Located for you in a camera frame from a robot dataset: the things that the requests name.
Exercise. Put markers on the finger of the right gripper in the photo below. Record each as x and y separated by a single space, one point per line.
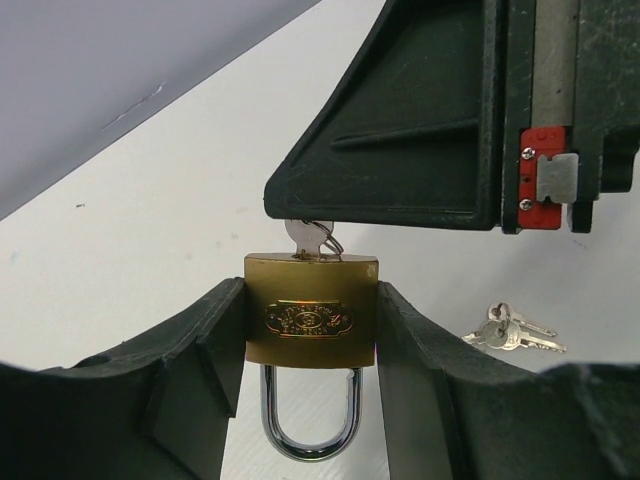
409 135

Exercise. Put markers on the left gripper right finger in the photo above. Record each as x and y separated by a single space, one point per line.
451 411

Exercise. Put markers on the small brass padlock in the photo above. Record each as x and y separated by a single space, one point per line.
311 313

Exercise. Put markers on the small single silver key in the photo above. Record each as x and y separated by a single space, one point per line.
314 240

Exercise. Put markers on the silver key bunch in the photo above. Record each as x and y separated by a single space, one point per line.
507 329

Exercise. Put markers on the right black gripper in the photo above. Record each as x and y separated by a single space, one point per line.
571 110

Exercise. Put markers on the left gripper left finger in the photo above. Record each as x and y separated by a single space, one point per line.
154 407

